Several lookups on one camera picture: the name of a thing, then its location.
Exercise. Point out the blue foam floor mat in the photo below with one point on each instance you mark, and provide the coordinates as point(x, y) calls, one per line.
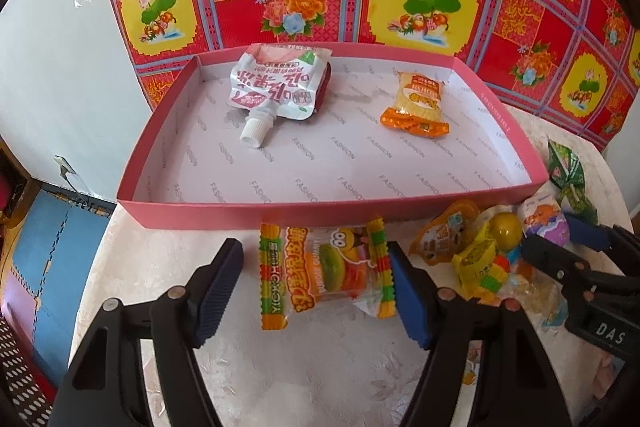
point(45, 247)

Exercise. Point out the dark red packet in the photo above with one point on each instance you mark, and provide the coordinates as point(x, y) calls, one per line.
point(325, 87)

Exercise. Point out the wall power outlet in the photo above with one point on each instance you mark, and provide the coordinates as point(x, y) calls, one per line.
point(64, 167)

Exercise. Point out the white pink spout pouch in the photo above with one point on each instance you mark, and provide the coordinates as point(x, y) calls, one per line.
point(272, 87)

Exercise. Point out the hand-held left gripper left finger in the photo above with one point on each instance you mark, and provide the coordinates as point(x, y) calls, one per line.
point(220, 294)

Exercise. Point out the pink cardboard box tray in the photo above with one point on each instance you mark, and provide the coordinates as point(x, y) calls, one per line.
point(300, 167)

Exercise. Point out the orange jelly cup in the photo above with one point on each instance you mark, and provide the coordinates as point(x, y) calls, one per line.
point(440, 232)

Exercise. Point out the small yellow snack packet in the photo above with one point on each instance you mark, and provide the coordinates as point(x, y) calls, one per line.
point(475, 257)

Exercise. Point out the burger gummy candy packet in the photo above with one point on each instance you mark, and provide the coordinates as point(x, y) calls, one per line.
point(325, 267)

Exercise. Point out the green candy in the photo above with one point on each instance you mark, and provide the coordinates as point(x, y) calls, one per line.
point(565, 167)

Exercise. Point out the brown wooden furniture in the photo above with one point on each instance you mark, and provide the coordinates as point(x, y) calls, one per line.
point(17, 187)

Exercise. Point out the clear packet with olive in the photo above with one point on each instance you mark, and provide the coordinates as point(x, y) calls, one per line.
point(507, 229)

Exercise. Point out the clear packet with blue edge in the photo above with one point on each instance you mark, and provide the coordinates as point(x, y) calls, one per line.
point(545, 302)

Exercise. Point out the orange noodle snack packet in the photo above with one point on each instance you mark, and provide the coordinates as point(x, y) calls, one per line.
point(415, 107)

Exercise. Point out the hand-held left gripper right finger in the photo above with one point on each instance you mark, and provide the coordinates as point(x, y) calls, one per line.
point(407, 299)

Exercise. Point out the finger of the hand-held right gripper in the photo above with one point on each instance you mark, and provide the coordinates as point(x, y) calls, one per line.
point(555, 259)
point(582, 230)

